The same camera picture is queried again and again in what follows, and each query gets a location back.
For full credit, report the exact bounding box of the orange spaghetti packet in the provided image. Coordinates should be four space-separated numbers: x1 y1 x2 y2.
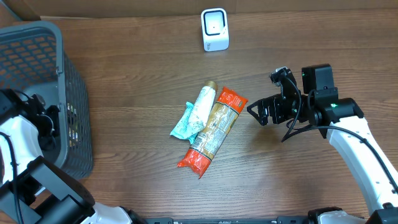
177 87 248 177

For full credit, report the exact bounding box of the white tube gold cap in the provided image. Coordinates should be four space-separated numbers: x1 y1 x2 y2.
187 80 218 134

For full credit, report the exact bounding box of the teal snack packet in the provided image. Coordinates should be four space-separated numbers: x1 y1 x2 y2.
170 101 197 144

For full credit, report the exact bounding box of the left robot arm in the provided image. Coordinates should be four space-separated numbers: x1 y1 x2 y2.
1 89 145 223

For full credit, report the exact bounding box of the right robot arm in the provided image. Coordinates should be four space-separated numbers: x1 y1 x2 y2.
247 64 397 223

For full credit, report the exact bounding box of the white barcode scanner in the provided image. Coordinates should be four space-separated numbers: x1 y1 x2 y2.
201 8 229 52

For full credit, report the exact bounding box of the grey plastic shopping basket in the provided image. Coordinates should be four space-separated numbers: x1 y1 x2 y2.
1 21 93 179

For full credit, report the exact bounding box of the cardboard back panel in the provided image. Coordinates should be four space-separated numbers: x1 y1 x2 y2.
3 0 397 21

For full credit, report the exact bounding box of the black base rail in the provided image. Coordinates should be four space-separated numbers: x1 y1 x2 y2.
136 216 366 224

